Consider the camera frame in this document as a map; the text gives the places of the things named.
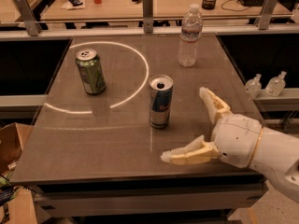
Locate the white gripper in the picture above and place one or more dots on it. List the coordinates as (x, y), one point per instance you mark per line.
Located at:
(237, 139)

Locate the red bull can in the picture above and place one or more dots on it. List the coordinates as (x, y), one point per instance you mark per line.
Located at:
(160, 97)

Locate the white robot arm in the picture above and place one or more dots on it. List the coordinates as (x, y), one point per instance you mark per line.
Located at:
(276, 156)

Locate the small clear sanitizer bottle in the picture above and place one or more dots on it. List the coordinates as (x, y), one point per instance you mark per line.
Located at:
(253, 86)

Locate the clear plastic water bottle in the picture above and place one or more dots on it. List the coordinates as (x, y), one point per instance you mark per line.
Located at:
(191, 30)

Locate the green soda can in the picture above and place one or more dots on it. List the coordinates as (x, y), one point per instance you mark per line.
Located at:
(90, 70)

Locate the white napkin with phone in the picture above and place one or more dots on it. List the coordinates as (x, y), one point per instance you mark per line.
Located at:
(73, 4)

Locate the cardboard box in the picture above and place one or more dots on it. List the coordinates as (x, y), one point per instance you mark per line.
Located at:
(13, 138)

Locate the right metal bracket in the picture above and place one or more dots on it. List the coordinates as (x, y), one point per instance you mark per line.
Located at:
(263, 20)

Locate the metal bracket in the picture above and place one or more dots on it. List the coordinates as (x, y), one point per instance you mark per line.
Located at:
(263, 20)
(32, 26)
(147, 6)

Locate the middle metal bracket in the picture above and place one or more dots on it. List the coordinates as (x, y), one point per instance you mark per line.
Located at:
(147, 6)

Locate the left metal bracket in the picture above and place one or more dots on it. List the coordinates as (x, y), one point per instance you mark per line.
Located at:
(32, 26)

